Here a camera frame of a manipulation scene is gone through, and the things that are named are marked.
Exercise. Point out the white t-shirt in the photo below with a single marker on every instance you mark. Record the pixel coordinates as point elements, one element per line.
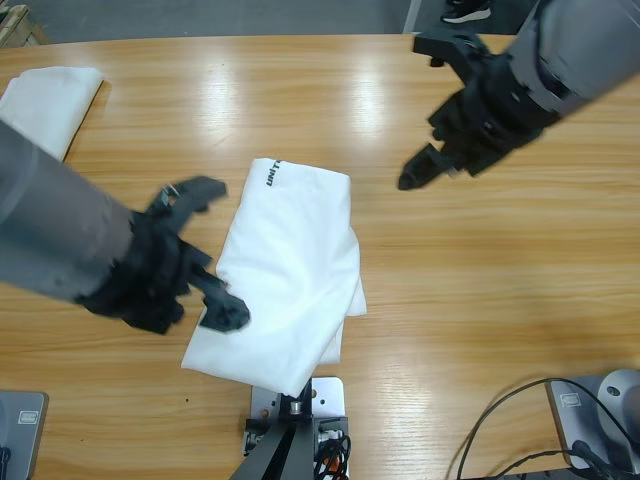
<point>290,275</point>

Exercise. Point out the wooden pallet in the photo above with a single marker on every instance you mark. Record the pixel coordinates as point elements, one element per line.
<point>20,27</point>

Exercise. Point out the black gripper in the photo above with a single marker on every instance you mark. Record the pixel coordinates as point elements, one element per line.
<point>145,285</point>
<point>490,120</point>

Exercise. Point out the black sneaker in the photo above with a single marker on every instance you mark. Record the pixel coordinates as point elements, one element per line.
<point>465,14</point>

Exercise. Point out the white cloth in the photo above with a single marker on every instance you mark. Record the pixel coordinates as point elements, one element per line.
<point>45,105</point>

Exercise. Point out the white mount block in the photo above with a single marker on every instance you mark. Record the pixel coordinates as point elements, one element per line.
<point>330,400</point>

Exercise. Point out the grey base plate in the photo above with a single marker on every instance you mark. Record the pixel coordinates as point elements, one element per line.
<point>25,435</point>
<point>567,415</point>

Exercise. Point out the white metal leg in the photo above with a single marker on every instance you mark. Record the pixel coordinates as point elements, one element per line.
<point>414,15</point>

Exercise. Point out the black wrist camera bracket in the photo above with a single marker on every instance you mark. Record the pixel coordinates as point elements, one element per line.
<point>200,190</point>
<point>440,45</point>

